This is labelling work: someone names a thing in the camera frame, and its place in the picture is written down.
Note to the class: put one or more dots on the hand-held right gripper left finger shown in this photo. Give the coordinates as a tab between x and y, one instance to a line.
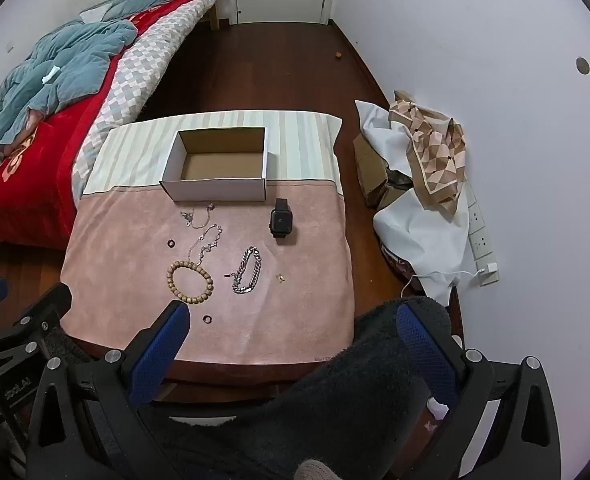
160	350

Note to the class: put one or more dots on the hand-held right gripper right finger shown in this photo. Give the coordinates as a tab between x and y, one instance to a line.
425	350

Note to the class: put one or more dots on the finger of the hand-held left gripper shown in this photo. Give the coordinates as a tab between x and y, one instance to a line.
50	305

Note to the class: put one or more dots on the white cardboard box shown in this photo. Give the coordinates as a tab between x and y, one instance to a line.
215	190

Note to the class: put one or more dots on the black smartwatch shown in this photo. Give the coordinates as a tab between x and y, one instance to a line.
281	220

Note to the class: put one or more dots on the red patterned fabric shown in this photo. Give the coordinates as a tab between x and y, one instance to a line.
400	265

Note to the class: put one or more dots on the dark wooden table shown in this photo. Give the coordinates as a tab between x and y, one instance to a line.
255	375

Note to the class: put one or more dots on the dark fuzzy cloth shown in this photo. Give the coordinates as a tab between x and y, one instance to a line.
325	400

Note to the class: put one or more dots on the white cloth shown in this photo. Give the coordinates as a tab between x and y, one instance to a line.
415	230

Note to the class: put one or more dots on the white power strip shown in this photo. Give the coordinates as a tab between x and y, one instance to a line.
480	240

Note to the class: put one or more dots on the pink and striped cloth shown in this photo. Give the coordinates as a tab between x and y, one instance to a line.
300	320

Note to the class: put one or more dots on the bed with red blanket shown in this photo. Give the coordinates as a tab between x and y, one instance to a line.
40	175

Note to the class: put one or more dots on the brown cardboard box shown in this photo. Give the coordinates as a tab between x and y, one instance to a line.
370	165

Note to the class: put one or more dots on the brown patterned scarf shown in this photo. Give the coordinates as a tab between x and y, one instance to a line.
435	150

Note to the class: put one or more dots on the teal quilt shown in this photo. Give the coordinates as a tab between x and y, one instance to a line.
75	60

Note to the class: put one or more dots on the checkered quilt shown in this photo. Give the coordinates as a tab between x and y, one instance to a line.
140	60

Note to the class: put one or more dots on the wooden bed frame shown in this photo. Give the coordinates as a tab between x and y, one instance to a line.
215	17

